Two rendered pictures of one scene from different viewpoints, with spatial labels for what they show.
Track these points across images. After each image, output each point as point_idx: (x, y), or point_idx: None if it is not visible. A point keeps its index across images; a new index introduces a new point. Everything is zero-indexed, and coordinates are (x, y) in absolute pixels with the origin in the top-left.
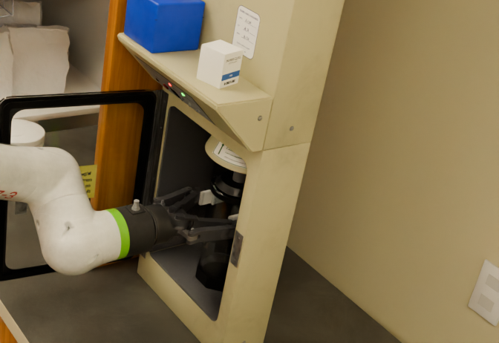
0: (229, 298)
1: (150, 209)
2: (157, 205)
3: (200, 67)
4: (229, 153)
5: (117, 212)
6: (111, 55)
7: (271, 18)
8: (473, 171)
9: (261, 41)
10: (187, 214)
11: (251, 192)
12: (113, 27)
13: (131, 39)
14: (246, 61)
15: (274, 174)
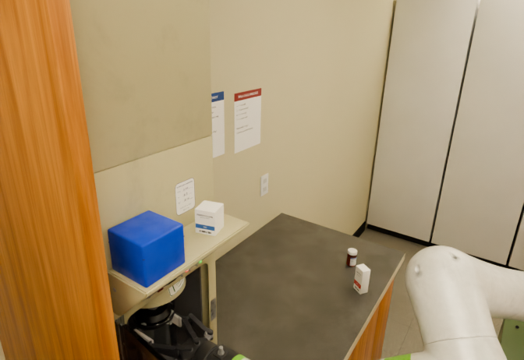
0: (215, 337)
1: (211, 348)
2: (202, 347)
3: (216, 227)
4: (178, 282)
5: (233, 359)
6: (115, 334)
7: (201, 171)
8: None
9: (198, 190)
10: (192, 337)
11: (214, 271)
12: (111, 311)
13: (158, 280)
14: (190, 212)
15: None
